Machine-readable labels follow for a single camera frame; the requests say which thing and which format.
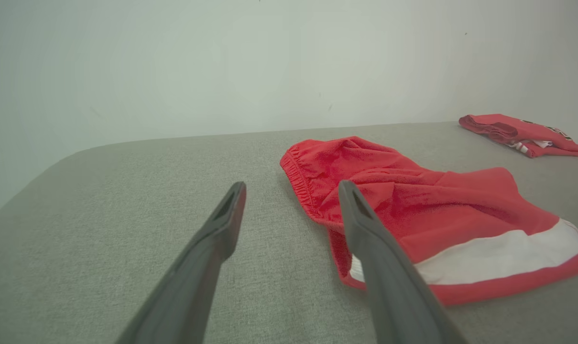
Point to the red basketball jersey number 23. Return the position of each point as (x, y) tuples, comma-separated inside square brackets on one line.
[(532, 134)]

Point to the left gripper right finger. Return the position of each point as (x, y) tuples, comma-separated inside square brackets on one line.
[(394, 286)]

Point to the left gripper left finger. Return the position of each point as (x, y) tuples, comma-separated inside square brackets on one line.
[(188, 286)]

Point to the red shorts with white stripe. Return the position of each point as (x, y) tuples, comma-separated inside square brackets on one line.
[(437, 215)]

